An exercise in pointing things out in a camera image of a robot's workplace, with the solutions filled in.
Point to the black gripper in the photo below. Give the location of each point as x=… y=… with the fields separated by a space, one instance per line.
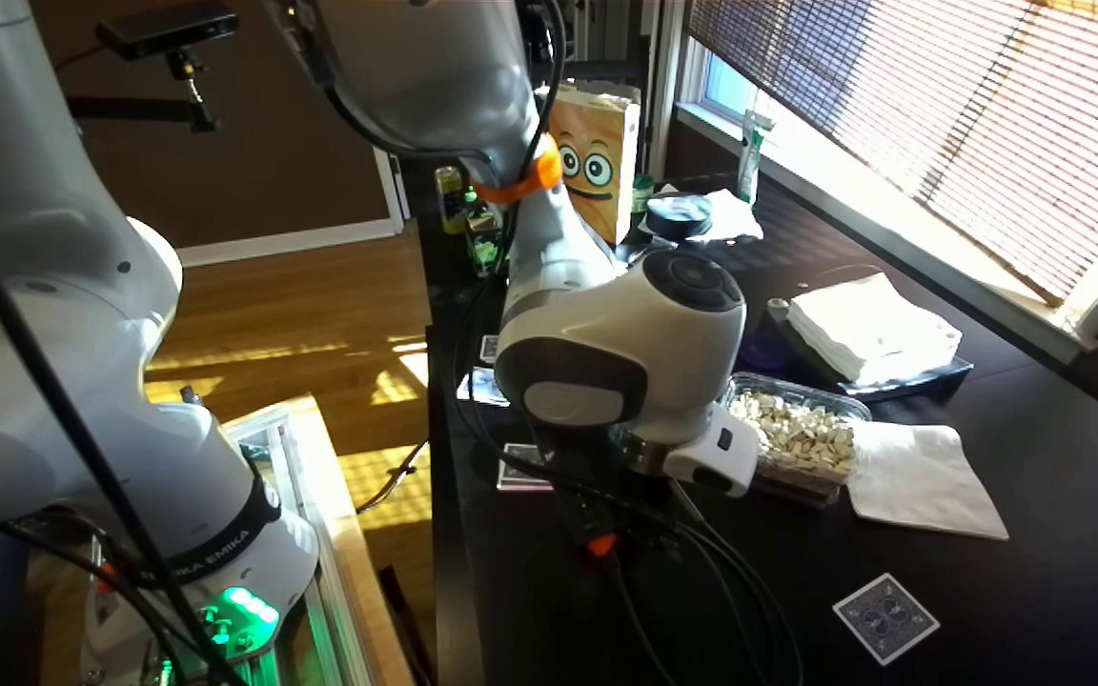
x=587 y=497

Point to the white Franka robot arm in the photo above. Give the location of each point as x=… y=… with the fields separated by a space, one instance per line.
x=53 y=382

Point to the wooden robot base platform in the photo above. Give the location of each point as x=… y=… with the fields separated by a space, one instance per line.
x=306 y=431

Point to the clear plastic snack container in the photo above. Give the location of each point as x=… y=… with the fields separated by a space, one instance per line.
x=811 y=441

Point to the green capped bottle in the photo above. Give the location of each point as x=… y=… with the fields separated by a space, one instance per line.
x=484 y=253

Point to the small round jar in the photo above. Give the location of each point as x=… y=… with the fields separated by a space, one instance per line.
x=681 y=215

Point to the stack of white napkins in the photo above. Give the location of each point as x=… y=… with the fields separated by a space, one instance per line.
x=876 y=329

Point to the plain white flat napkin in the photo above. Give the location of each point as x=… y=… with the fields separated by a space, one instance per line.
x=923 y=480

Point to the cardboard box with cartoon face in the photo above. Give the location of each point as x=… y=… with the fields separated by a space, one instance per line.
x=598 y=157

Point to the white spray bottle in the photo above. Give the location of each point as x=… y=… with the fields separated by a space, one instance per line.
x=751 y=155

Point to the window blind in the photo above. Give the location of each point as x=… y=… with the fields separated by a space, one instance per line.
x=954 y=128

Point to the black camera on stand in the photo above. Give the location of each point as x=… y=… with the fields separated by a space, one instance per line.
x=169 y=29

